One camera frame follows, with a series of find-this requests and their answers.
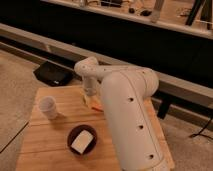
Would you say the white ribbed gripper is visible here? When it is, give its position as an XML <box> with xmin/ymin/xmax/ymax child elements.
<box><xmin>82</xmin><ymin>77</ymin><xmax>102</xmax><ymax>109</ymax></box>

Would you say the small orange pepper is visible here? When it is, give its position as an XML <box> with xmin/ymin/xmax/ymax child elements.
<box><xmin>92</xmin><ymin>107</ymin><xmax>103</xmax><ymax>112</ymax></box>

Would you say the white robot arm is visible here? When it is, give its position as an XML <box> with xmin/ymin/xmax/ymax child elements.
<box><xmin>74</xmin><ymin>57</ymin><xmax>169</xmax><ymax>171</ymax></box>

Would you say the dark brown bowl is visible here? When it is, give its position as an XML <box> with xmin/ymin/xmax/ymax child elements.
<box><xmin>67</xmin><ymin>125</ymin><xmax>97</xmax><ymax>155</ymax></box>

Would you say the white sponge block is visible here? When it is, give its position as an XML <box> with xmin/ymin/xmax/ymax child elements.
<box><xmin>71</xmin><ymin>130</ymin><xmax>93</xmax><ymax>154</ymax></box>

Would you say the black flat case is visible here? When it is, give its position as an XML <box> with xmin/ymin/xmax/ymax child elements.
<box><xmin>33</xmin><ymin>62</ymin><xmax>73</xmax><ymax>87</ymax></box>

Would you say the black cable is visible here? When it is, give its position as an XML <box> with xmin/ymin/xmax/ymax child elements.
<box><xmin>189</xmin><ymin>113</ymin><xmax>213</xmax><ymax>139</ymax></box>

